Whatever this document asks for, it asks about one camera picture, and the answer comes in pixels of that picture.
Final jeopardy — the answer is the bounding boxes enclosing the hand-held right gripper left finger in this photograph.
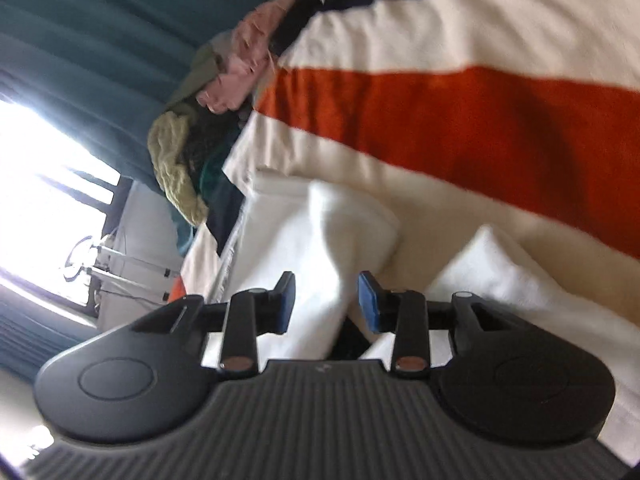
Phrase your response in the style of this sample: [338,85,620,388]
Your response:
[134,271,297,380]

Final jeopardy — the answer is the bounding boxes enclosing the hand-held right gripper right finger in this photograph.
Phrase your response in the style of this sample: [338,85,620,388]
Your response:
[356,271,516,380]

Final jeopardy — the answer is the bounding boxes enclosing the white cloth garment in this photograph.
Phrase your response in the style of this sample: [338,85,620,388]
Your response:
[202,170,640,463]

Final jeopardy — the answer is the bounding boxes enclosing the teal garment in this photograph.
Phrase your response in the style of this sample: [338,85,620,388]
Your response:
[172,152,248,256]

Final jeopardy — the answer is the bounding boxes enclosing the white drying rack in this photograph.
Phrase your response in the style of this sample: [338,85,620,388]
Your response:
[62,180,186,331]

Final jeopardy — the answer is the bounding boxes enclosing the pale green knitted garment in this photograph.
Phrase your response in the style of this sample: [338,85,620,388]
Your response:
[148,110,210,226]

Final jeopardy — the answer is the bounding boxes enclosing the dark knitted garment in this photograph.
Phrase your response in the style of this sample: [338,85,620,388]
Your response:
[170,96,251,181]

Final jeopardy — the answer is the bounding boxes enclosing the striped blanket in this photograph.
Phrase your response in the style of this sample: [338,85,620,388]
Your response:
[180,0,640,311]

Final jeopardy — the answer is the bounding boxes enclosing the pink garment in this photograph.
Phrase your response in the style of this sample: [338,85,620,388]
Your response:
[196,0,301,116]

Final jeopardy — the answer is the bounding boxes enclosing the window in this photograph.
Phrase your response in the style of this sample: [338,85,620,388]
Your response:
[0,100,123,311]

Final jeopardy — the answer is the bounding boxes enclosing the teal curtain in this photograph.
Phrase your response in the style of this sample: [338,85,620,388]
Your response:
[0,0,281,196]

